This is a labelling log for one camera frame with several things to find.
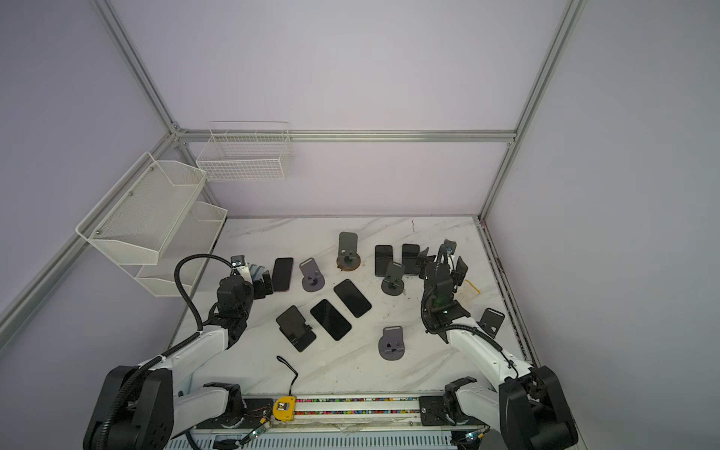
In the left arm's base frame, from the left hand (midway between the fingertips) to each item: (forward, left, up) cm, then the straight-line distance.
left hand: (252, 276), depth 89 cm
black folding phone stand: (-16, -16, -4) cm, 22 cm away
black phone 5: (-1, -32, -11) cm, 34 cm away
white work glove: (+1, -77, -11) cm, 78 cm away
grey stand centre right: (+2, -46, -7) cm, 47 cm away
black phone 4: (+15, -54, -9) cm, 56 cm away
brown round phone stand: (+12, -30, -7) cm, 33 cm away
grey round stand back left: (+3, -18, -6) cm, 19 cm away
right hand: (+2, -58, +10) cm, 59 cm away
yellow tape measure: (-35, -15, -9) cm, 39 cm away
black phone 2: (+8, -5, -12) cm, 15 cm away
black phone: (-10, -25, -11) cm, 29 cm away
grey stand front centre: (-20, -44, -5) cm, 49 cm away
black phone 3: (+17, -44, -12) cm, 48 cm away
